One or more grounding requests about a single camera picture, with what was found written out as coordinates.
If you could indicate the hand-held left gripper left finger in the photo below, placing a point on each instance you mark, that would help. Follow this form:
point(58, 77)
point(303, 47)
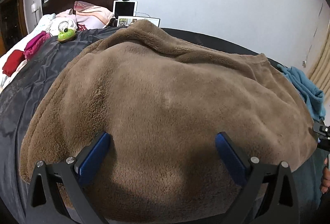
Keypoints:
point(92, 159)

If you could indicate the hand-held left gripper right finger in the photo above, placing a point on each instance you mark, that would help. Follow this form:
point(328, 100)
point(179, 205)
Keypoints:
point(230, 159)

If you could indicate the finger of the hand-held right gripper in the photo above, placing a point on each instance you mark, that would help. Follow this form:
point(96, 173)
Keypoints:
point(323, 136)

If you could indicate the brown fleece garment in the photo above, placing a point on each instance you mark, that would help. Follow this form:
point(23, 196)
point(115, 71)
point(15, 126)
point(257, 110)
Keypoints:
point(167, 97)

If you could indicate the person's right hand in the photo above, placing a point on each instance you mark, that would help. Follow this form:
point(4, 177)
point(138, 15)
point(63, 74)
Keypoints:
point(326, 177)

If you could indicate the light blue garment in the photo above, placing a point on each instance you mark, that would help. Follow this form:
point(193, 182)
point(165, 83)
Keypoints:
point(306, 89)

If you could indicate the beige curtain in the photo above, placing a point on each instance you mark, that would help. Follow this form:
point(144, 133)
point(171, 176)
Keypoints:
point(322, 66)

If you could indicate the black satin sheet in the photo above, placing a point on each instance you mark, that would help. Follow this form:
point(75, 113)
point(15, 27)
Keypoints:
point(33, 66)

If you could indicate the red folded garment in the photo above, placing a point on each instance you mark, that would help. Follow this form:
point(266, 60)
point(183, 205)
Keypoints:
point(13, 62)

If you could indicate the green plastic toy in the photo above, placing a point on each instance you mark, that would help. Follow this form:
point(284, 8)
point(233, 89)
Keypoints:
point(65, 35)

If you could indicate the magenta folded garment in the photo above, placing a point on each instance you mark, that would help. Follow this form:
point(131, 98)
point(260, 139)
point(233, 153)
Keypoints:
point(36, 44)

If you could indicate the white quilt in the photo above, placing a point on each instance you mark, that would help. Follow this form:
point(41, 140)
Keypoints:
point(13, 46)

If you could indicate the white pink crumpled garment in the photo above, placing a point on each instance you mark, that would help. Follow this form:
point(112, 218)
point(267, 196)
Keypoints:
point(60, 20)

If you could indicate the pink striped pillow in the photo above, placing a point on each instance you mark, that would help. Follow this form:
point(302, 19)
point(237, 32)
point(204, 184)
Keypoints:
point(95, 15)

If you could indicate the white tablet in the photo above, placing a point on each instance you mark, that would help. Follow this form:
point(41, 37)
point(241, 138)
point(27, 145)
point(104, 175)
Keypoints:
point(125, 8)

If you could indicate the dark glass door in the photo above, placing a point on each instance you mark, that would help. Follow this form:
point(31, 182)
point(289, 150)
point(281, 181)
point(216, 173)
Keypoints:
point(13, 25)

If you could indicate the white floor lamp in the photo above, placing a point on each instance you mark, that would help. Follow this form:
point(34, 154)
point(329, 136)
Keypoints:
point(34, 7)

